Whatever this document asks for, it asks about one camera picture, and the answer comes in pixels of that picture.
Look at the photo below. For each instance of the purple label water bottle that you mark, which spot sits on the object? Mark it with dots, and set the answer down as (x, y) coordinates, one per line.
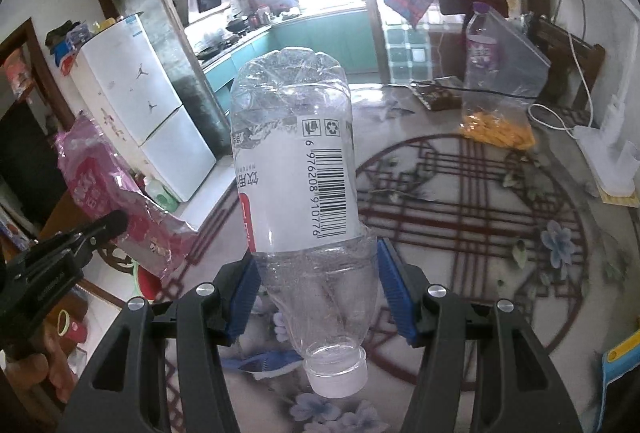
(481, 48)

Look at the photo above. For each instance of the yellow mat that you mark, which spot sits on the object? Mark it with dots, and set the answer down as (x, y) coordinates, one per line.
(620, 198)

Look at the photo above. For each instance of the teal kitchen base cabinets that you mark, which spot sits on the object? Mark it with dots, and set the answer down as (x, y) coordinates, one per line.
(325, 38)

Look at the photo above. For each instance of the carved wooden chair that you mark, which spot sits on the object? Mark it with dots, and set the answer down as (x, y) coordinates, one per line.
(112, 260)

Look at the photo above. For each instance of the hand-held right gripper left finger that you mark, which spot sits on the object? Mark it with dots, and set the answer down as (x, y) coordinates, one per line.
(245, 300)

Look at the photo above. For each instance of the black wok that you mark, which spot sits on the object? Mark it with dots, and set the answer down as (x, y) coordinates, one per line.
(237, 24)

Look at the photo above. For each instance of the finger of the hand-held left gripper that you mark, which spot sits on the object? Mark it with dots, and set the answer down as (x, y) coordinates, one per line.
(107, 222)

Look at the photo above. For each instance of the white desk lamp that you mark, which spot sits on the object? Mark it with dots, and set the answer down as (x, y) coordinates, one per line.
(610, 163)

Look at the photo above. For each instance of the dark cloth bundle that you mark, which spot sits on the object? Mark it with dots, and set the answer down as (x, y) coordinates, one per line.
(62, 32)

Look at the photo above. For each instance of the white refrigerator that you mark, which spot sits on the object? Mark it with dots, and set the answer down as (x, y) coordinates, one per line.
(150, 133)

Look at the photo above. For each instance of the crushed clear plastic bottle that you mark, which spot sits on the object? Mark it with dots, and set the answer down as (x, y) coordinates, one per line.
(295, 163)

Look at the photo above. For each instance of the blue yellow toy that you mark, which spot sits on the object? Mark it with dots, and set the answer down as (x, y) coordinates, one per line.
(620, 378)

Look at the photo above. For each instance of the red blue bag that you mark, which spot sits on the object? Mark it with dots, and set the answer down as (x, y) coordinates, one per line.
(64, 55)

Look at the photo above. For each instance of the dark wooden door frame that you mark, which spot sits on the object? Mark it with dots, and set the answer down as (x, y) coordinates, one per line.
(47, 73)

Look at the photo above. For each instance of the person's left hand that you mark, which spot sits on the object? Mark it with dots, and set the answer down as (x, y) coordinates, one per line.
(30, 365)

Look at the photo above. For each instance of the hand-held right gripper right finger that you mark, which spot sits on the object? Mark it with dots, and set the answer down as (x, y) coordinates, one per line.
(395, 298)

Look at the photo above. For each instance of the pink plastic wrapper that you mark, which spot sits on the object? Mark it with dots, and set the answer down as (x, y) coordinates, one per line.
(110, 193)

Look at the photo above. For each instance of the zip bag of orange snacks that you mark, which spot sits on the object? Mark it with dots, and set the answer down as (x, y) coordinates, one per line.
(500, 128)

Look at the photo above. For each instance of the dark tray of snacks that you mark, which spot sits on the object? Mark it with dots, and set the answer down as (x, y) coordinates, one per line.
(440, 98)

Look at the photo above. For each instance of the red bucket with green rim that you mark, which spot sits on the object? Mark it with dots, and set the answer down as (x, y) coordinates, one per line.
(147, 285)

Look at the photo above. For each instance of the dark wooden chair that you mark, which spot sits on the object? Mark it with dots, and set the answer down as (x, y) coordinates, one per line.
(550, 43)

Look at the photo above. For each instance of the green detergent bottle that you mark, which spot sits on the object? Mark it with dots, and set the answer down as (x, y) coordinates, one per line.
(162, 198)

